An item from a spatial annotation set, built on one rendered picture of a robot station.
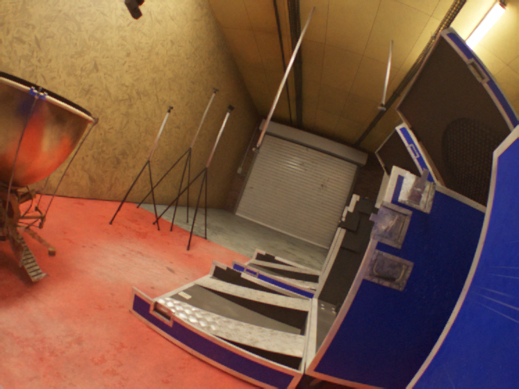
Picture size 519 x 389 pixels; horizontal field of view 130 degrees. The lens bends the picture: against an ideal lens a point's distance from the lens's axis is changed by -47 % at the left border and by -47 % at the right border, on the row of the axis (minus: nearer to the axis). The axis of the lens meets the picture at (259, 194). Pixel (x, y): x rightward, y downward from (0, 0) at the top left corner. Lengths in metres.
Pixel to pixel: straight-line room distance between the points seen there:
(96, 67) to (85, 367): 2.41
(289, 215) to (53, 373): 6.42
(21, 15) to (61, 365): 2.22
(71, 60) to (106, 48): 0.43
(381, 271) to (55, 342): 1.14
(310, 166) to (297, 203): 1.16
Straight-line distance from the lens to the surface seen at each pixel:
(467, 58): 1.26
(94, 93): 2.62
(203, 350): 0.99
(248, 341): 1.03
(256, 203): 6.76
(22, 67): 2.28
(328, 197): 6.71
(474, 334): 0.40
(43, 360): 0.91
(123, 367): 0.92
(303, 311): 1.45
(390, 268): 0.80
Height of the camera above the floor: 0.71
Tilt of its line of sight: 1 degrees up
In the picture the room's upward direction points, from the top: 20 degrees clockwise
